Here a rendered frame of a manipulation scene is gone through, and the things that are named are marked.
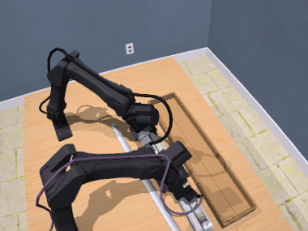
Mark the grey tube with white end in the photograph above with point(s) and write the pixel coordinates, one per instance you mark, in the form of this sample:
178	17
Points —
165	213

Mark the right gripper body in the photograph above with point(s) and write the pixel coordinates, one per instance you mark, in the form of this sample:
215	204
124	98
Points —
174	184

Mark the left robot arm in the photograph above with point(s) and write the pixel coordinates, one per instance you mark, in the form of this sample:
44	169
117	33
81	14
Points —
124	105

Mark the long brown cardboard carton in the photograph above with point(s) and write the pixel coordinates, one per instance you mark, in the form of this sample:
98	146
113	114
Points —
220	188

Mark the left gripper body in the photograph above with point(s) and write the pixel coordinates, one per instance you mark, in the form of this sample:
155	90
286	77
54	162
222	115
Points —
142	133

